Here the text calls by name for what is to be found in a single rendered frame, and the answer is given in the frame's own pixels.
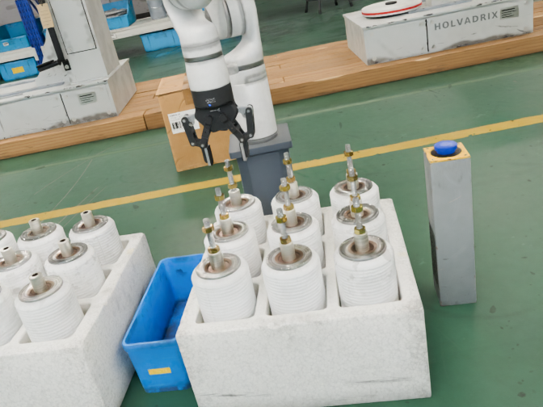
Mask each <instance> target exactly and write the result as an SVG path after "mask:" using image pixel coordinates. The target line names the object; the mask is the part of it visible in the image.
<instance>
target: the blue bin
mask: <svg viewBox="0 0 543 407"><path fill-rule="evenodd" d="M203 255H204V254H191V255H184V256H178V257H172V258H164V259H163V260H161V261H160V262H159V264H158V266H157V268H156V271H155V272H154V275H153V277H152V279H151V280H150V283H149V286H148V287H147V289H146V291H145V294H144V296H143V298H142V300H141V302H140V304H139V307H138V309H137V311H136V313H135V315H134V318H133V320H132V322H131V324H130V326H129V328H128V331H127V333H126V334H125V336H124V339H123V341H122V346H123V348H124V351H126V352H128V355H129V357H130V359H131V361H132V363H133V366H134V368H135V370H136V372H137V374H138V377H139V379H140V381H141V384H142V386H143V388H144V390H145V391H146V392H147V393H152V392H168V391H176V390H184V389H189V388H190V387H191V386H192V385H191V382H190V380H189V376H188V373H187V369H186V367H185V364H184V361H183V357H182V355H181V352H180V349H179V345H178V343H177V340H176V337H175V335H176V333H177V330H178V328H179V326H180V322H181V319H182V316H183V312H184V309H185V307H186V304H187V301H188V298H189V296H190V293H191V290H192V288H193V284H192V272H193V271H194V270H195V268H196V267H197V265H198V264H199V263H200V262H201V260H202V257H203Z"/></svg>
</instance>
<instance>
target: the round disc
mask: <svg viewBox="0 0 543 407"><path fill-rule="evenodd" d="M421 6H422V0H389V1H385V2H379V3H375V4H372V5H369V6H366V7H364V8H363V9H362V11H361V13H362V15H363V16H364V17H373V18H383V17H390V16H395V15H402V14H405V13H407V11H411V10H415V9H417V8H420V7H421Z"/></svg>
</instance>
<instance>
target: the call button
mask: <svg viewBox="0 0 543 407"><path fill-rule="evenodd" d="M455 149H457V142H455V141H439V142H437V143H435V144H434V150H435V151H436V152H437V153H438V154H441V155H447V154H451V153H454V152H455Z"/></svg>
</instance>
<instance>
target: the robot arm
mask: <svg viewBox="0 0 543 407"><path fill-rule="evenodd" d="M162 1H163V4H164V7H165V9H166V12H167V14H168V16H169V18H170V21H171V22H172V25H173V27H174V29H175V30H176V32H177V34H178V36H179V40H180V44H181V49H182V52H183V58H184V61H185V65H186V72H187V80H188V83H189V86H190V90H191V93H192V99H193V103H194V106H195V109H196V111H195V114H191V115H189V114H185V115H184V116H183V118H182V119H181V122H182V125H183V128H184V131H185V133H186V135H187V138H188V141H189V143H190V146H192V147H194V146H197V147H200V148H201V150H202V154H203V157H204V161H205V163H208V165H209V166H212V165H213V155H212V151H211V148H210V145H209V144H208V139H209V136H210V133H211V132H218V131H227V130H228V129H229V130H230V131H231V132H232V134H234V135H235V136H236V137H237V138H238V140H239V141H240V143H239V146H240V150H241V154H242V160H243V161H246V160H247V158H248V157H249V155H250V150H249V145H254V144H260V143H263V142H266V141H270V140H272V139H274V138H275V137H277V136H278V131H277V127H276V118H275V113H274V109H273V105H272V97H271V93H270V88H269V84H268V80H267V72H266V68H265V64H264V59H263V47H262V42H261V38H260V32H259V21H258V15H257V8H256V5H255V0H162ZM202 8H204V13H203V11H202ZM240 35H242V40H241V42H240V43H239V45H238V46H237V47H236V48H235V49H234V50H232V51H231V52H229V53H228V54H226V55H225V56H223V52H222V49H221V42H220V40H223V39H228V38H231V37H235V36H240ZM195 120H197V121H198V122H199V123H200V124H202V125H203V126H204V129H203V132H202V136H201V139H200V138H198V136H197V135H196V130H195V129H194V126H193V125H194V123H195Z"/></svg>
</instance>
